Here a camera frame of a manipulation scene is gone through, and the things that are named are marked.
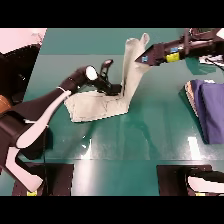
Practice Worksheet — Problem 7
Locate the beige garment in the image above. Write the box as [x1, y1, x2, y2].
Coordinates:
[63, 32, 151, 124]

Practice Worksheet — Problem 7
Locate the blue garment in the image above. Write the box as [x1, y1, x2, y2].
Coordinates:
[191, 79, 224, 145]

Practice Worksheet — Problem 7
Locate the tan garment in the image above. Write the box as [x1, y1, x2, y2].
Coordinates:
[183, 79, 202, 118]

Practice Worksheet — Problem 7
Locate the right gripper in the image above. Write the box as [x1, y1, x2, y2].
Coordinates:
[150, 41, 188, 66]

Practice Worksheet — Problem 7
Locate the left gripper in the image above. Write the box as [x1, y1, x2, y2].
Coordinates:
[95, 79, 123, 97]

